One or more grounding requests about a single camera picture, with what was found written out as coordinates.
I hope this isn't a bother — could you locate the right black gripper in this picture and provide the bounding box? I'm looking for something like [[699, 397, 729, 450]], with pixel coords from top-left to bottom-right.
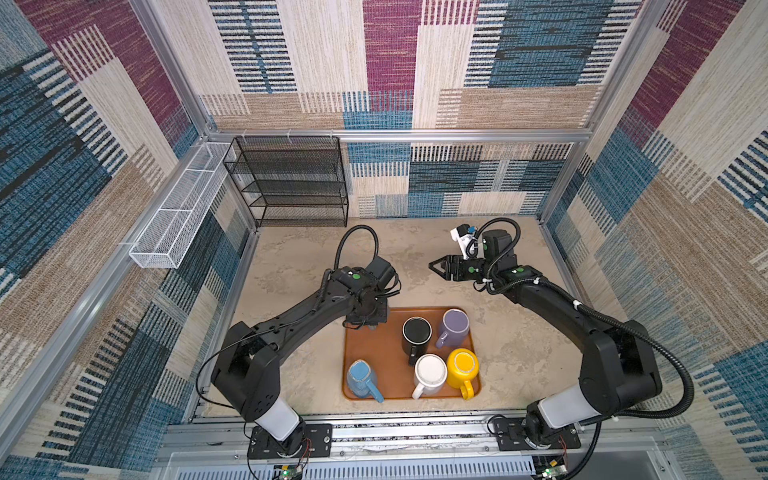
[[428, 254, 496, 282]]

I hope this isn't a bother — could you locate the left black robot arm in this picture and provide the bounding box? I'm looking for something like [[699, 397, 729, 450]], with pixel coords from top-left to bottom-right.
[[209, 225, 400, 451]]

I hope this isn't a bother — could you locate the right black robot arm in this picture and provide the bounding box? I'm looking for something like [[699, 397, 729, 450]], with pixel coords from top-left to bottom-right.
[[429, 217, 695, 449]]

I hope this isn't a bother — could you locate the black mug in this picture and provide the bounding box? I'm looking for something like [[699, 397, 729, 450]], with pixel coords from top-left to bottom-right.
[[401, 317, 433, 366]]

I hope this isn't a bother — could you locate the purple mug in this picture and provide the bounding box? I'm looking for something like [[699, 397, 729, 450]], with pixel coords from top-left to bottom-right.
[[436, 308, 470, 349]]

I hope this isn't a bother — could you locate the blue mug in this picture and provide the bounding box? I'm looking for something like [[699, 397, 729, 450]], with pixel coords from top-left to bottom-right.
[[346, 359, 384, 403]]

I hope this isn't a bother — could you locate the white mug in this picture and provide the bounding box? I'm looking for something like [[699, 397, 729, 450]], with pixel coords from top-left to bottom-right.
[[411, 354, 448, 400]]

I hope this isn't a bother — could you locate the yellow mug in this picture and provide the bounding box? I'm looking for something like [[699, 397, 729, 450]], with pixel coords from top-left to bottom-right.
[[446, 348, 479, 400]]

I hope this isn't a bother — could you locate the brown plastic tray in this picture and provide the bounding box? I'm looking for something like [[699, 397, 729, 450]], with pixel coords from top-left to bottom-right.
[[342, 307, 476, 401]]

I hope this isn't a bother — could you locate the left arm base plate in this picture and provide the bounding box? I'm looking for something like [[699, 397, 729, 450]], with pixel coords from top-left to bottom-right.
[[247, 421, 333, 460]]

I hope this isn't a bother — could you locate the black wire shelf rack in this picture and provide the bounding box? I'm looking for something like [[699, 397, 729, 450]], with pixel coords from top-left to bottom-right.
[[223, 136, 349, 227]]

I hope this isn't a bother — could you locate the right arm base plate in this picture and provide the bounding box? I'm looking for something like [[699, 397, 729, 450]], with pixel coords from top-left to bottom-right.
[[486, 415, 582, 452]]

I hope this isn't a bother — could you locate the white wire mesh basket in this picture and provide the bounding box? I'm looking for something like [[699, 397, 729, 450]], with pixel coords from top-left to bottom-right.
[[129, 142, 228, 269]]

